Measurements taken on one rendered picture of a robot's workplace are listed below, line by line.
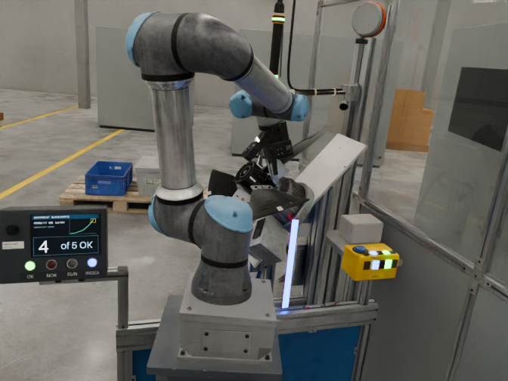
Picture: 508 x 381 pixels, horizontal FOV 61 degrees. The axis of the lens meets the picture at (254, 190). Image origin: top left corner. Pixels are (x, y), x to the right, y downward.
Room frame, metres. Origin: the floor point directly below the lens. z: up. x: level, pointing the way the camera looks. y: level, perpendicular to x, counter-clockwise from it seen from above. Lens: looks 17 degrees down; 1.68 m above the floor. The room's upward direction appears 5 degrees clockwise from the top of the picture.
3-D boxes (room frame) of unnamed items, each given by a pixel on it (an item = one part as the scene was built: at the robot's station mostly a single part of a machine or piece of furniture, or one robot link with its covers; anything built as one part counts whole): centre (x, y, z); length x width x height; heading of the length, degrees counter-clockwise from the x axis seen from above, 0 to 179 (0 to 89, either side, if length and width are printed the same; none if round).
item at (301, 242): (1.95, -0.28, 0.73); 0.15 x 0.09 x 0.22; 108
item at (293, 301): (1.83, -0.20, 0.56); 0.19 x 0.04 x 0.04; 108
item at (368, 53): (2.20, -0.47, 0.90); 0.08 x 0.06 x 1.80; 53
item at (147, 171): (4.62, 1.09, 0.31); 0.60 x 0.42 x 0.33; 8
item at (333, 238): (1.91, -0.52, 0.85); 0.36 x 0.24 x 0.03; 18
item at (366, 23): (2.20, -0.47, 1.88); 0.16 x 0.07 x 0.16; 53
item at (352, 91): (2.13, -0.41, 1.54); 0.10 x 0.07 x 0.09; 143
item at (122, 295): (1.13, 0.36, 0.96); 0.03 x 0.03 x 0.20; 18
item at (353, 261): (1.38, -0.42, 1.02); 0.16 x 0.10 x 0.11; 108
